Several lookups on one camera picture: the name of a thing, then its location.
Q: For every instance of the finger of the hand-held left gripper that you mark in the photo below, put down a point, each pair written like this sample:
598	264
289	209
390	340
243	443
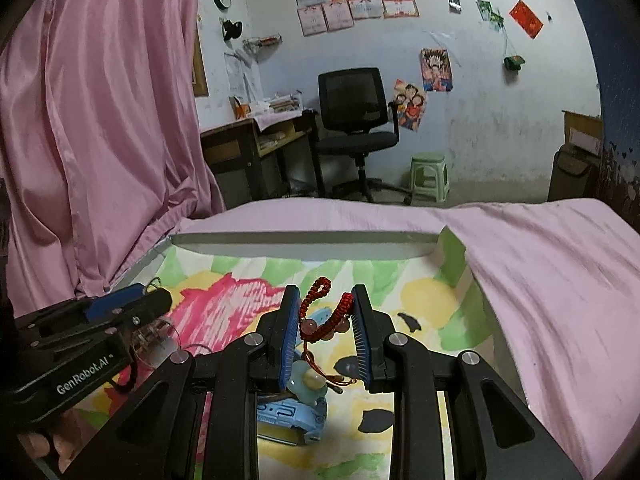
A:
150	307
112	302

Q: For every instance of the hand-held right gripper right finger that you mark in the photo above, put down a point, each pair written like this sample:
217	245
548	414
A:
361	335

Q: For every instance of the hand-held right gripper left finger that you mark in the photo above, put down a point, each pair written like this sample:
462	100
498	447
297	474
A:
290	335

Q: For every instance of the thin silver bangle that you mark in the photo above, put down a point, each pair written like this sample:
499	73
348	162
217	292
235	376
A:
177	340
159	282
197	347

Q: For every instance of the grey cardboard box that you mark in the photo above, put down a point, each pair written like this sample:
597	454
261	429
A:
300	245

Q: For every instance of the person's left hand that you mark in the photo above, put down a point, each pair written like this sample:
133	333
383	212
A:
62	442

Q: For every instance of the beige hair claw clip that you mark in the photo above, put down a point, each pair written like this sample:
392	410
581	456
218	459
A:
150	337

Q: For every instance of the blue smartwatch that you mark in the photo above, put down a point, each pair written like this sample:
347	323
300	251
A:
280	415

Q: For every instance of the pink curtain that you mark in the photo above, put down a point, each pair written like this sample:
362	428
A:
100	135

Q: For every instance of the wooden desk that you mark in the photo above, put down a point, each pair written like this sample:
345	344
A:
225	145

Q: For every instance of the green plastic stool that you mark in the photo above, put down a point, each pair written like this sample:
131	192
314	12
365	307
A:
429	160

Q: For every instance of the pink floral bedsheet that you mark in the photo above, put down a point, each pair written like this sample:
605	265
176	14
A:
550	285

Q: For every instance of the stack of papers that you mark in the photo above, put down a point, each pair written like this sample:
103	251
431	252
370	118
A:
280	105

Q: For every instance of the black office chair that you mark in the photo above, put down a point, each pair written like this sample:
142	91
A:
350	92

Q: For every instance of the wooden framed board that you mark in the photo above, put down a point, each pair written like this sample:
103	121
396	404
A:
200	65

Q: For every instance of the dark storage bag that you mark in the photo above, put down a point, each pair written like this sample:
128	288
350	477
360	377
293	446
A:
572	175

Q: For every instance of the brown cardboard box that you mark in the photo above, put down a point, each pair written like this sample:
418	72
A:
582	130

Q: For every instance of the cartoon family wall poster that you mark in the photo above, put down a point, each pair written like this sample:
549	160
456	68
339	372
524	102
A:
411	105

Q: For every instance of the white wall papers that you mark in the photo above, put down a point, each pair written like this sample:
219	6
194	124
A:
242	75

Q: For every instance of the cartoon fighter wall poster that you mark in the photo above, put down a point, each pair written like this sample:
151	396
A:
436	70

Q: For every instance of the green wall ornament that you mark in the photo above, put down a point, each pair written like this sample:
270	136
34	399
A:
514	63

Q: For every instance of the small dark wall photo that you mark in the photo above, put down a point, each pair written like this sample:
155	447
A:
454	4

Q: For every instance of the green wall photos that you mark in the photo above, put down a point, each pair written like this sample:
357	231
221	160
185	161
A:
490	14

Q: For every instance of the red paper wall decoration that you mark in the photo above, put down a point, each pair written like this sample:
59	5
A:
526	19

